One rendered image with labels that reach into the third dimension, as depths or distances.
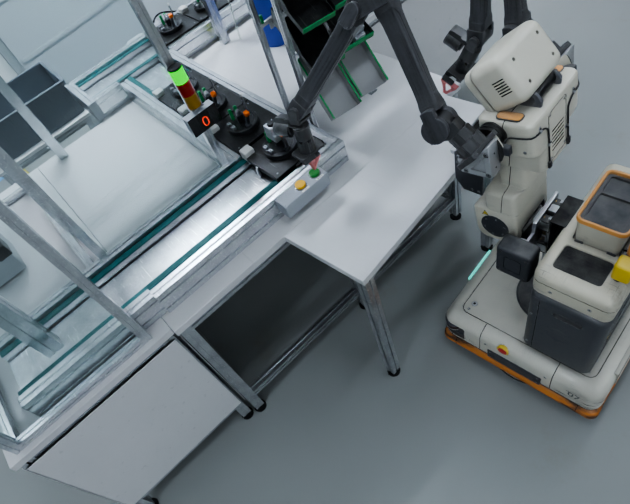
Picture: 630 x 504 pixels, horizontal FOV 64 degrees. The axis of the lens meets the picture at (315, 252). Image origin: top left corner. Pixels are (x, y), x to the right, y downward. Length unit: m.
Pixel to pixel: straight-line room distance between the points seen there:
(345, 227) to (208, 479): 1.34
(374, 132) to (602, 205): 0.88
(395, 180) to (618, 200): 0.71
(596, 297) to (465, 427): 0.90
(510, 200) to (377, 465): 1.22
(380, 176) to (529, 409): 1.15
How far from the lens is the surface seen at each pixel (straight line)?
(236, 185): 2.01
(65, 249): 2.33
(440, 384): 2.37
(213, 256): 1.79
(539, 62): 1.53
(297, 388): 2.48
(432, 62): 3.37
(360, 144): 2.06
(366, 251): 1.70
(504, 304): 2.23
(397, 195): 1.84
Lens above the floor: 2.21
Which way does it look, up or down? 51 degrees down
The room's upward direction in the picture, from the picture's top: 23 degrees counter-clockwise
